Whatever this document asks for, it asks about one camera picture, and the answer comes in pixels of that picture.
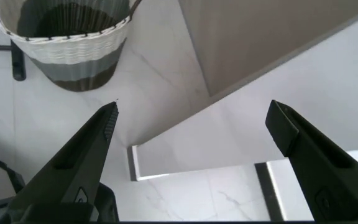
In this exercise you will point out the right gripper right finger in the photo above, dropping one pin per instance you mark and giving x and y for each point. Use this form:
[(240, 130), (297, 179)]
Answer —
[(331, 180)]

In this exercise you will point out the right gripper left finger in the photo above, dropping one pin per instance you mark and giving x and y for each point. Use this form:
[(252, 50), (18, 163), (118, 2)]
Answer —
[(64, 180)]

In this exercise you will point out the white laundry basket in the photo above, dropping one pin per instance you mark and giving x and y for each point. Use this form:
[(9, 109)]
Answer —
[(73, 53)]

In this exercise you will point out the black clothes rack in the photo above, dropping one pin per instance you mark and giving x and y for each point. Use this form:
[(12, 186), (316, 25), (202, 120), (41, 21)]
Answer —
[(18, 62)]

